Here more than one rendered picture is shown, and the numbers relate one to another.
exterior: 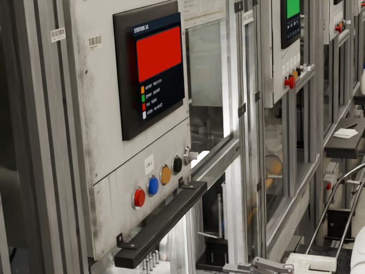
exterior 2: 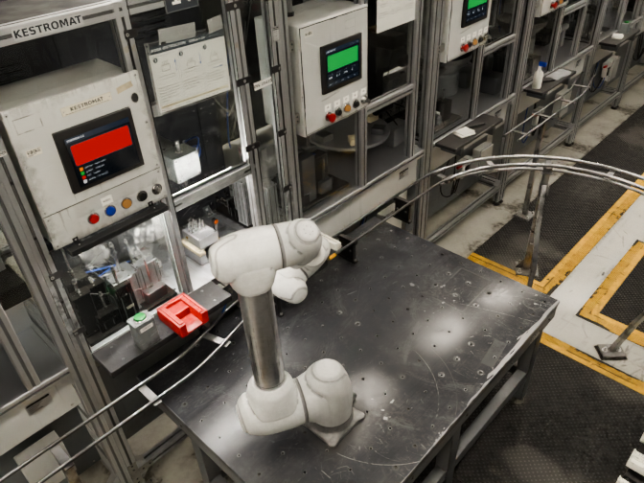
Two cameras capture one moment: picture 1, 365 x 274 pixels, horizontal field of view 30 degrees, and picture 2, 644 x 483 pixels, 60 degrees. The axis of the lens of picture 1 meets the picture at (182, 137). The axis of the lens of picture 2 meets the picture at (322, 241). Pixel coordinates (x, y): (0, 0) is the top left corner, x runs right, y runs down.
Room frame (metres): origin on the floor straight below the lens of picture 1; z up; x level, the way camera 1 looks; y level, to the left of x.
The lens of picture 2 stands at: (-0.02, -1.21, 2.39)
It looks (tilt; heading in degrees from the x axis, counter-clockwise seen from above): 36 degrees down; 24
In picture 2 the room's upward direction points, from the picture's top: 3 degrees counter-clockwise
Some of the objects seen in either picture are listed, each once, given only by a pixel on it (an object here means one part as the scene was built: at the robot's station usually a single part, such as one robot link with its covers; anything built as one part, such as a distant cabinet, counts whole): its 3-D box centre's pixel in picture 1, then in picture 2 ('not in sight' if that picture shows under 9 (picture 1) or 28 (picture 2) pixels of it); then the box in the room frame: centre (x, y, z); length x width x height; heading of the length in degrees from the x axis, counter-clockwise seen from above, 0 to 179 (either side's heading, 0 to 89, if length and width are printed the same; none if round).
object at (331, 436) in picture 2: not in sight; (333, 410); (1.15, -0.71, 0.71); 0.22 x 0.18 x 0.06; 159
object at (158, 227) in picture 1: (164, 213); (119, 225); (1.14, 0.04, 1.37); 0.36 x 0.04 x 0.04; 159
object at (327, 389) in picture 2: not in sight; (326, 389); (1.12, -0.69, 0.85); 0.18 x 0.16 x 0.22; 131
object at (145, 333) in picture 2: not in sight; (142, 328); (1.06, 0.00, 0.97); 0.08 x 0.08 x 0.12; 69
